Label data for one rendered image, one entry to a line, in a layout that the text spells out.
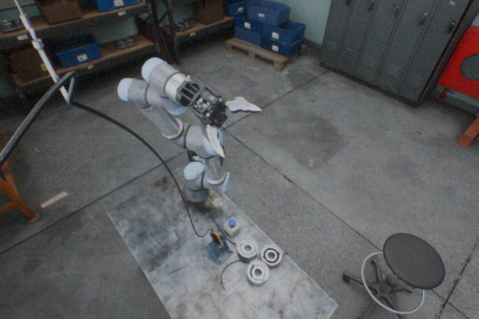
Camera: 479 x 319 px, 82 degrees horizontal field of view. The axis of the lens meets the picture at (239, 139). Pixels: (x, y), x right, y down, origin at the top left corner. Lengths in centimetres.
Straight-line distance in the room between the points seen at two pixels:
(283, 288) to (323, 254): 107
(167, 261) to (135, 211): 39
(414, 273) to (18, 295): 267
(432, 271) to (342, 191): 118
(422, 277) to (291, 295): 80
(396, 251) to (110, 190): 245
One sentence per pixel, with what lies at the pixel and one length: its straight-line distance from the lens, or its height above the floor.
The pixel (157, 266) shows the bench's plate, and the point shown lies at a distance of 159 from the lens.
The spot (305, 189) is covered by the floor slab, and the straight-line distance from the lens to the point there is 285.
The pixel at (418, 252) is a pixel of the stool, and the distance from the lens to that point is 207.
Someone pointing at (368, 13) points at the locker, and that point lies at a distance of 426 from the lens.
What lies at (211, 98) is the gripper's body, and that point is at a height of 183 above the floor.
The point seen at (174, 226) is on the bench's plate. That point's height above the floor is 80.
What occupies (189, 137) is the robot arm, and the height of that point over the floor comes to 142.
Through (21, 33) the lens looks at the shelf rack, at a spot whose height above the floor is 100.
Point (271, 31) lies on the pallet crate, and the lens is 475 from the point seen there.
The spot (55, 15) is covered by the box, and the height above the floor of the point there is 110.
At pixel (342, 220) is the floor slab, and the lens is 275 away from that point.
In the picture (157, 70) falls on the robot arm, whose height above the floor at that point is 185.
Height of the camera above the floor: 222
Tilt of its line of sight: 43 degrees down
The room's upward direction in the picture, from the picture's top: straight up
